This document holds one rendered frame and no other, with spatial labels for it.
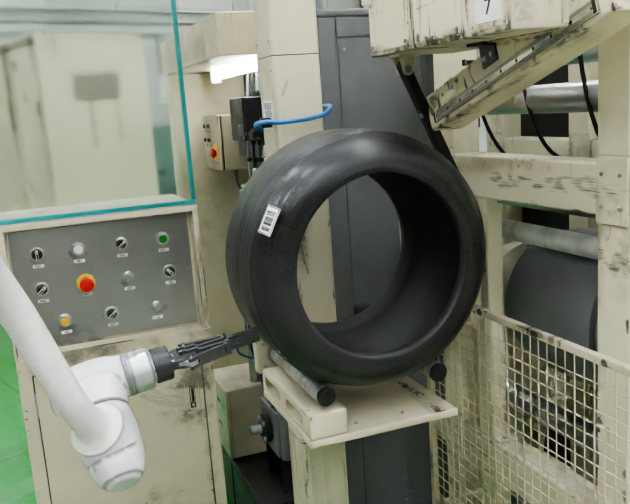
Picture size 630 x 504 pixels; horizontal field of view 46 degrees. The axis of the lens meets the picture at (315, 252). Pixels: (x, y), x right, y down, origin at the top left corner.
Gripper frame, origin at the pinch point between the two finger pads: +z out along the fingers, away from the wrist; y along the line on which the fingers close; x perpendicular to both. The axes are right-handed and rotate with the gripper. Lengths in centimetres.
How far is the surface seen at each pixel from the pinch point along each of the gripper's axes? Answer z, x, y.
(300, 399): 10.0, 18.7, 0.9
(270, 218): 8.8, -26.2, -10.7
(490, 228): 80, -1, 22
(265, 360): 9.7, 16.3, 25.4
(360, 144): 31.4, -36.4, -10.4
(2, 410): -83, 92, 276
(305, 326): 10.8, -2.6, -12.3
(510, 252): 101, 15, 46
